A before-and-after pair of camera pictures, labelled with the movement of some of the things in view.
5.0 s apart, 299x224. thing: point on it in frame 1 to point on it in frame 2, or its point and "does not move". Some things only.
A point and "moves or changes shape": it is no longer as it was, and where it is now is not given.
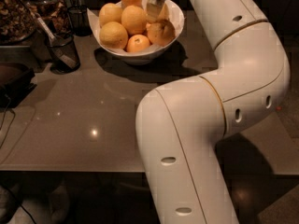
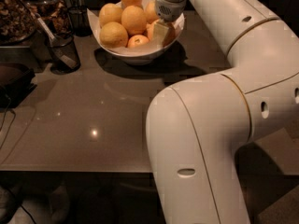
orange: x=163 y=13 moves or changes shape
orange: x=110 y=12 does not move
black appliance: x=15 y=84 does not move
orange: x=161 y=32 does not move
